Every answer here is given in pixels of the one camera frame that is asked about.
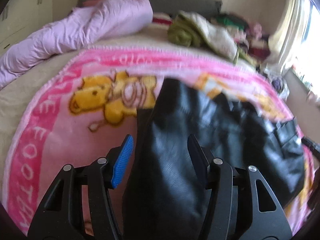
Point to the green and cream fleece garment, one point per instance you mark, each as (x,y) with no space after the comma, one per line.
(190,29)

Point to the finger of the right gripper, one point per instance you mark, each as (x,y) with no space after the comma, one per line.
(312,146)

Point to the lilac quilted duvet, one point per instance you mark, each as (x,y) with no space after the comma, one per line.
(82,27)

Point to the cream wardrobe with handles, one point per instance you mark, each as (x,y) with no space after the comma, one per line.
(20,18)

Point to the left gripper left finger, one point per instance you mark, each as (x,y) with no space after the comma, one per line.
(60,213)

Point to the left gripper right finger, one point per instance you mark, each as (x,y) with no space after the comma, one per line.
(242,205)

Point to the beige bed sheet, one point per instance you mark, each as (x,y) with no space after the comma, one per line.
(16,95)

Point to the red striped pillow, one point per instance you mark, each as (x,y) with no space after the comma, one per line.
(162,19)

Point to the pile of folded clothes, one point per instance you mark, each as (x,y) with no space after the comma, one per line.
(248,35)

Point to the clothes on window sill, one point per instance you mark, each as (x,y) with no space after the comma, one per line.
(309,77)

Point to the pink cartoon bear blanket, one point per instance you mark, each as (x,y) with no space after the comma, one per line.
(92,104)

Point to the black leather jacket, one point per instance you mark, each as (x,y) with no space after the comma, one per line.
(164,198)

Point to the cream window curtain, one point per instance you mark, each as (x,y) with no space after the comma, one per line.
(286,40)

